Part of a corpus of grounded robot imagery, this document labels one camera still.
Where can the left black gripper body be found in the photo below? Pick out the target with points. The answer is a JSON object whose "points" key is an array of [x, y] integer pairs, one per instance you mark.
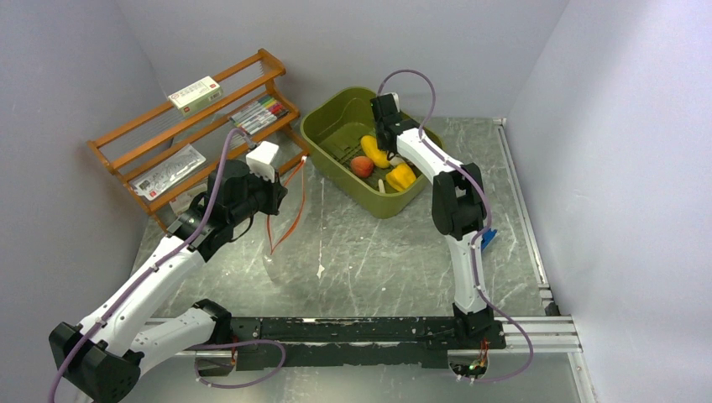
{"points": [[262, 196]]}

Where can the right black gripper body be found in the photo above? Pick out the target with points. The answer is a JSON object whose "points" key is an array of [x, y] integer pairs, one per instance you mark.
{"points": [[379, 143]]}

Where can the yellow toy mango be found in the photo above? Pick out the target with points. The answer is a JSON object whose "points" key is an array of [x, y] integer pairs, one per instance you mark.
{"points": [[371, 150]]}

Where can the clear zip top bag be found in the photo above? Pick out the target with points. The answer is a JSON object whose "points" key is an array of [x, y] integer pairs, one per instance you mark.
{"points": [[293, 236]]}

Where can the white toy garlic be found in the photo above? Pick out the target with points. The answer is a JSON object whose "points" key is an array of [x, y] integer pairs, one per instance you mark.
{"points": [[396, 160]]}

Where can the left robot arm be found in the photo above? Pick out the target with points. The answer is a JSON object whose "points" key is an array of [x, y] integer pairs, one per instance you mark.
{"points": [[108, 351]]}

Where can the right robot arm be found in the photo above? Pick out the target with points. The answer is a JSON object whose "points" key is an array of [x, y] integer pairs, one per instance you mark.
{"points": [[458, 213]]}

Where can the orange toy peach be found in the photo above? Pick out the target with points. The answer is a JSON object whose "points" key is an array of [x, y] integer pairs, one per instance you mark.
{"points": [[362, 166]]}

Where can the yellow toy bell pepper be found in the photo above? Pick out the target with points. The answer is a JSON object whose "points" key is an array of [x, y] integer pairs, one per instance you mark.
{"points": [[401, 177]]}

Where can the olive green plastic basin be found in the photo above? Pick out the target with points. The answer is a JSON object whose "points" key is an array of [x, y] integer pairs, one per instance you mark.
{"points": [[332, 133]]}

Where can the pack of coloured markers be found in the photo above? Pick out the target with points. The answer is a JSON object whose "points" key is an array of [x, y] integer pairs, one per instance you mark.
{"points": [[258, 115]]}

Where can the wooden shelf rack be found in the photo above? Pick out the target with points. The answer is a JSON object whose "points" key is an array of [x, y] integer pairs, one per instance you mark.
{"points": [[264, 85]]}

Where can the clear flat plastic package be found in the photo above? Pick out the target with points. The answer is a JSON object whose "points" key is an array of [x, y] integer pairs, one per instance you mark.
{"points": [[168, 173]]}

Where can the white green box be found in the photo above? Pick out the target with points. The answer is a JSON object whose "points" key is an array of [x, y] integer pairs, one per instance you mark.
{"points": [[196, 97]]}

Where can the blue stapler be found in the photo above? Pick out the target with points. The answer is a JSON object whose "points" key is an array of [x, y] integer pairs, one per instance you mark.
{"points": [[487, 238]]}

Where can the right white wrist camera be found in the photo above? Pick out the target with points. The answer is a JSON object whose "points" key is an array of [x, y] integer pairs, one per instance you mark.
{"points": [[391, 103]]}

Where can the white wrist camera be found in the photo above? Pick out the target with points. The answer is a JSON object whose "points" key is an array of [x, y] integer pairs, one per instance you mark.
{"points": [[391, 103], [262, 158]]}

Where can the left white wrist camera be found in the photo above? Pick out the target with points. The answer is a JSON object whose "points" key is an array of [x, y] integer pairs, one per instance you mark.
{"points": [[262, 158]]}

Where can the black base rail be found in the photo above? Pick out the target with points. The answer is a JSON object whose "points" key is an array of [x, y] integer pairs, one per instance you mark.
{"points": [[265, 342]]}

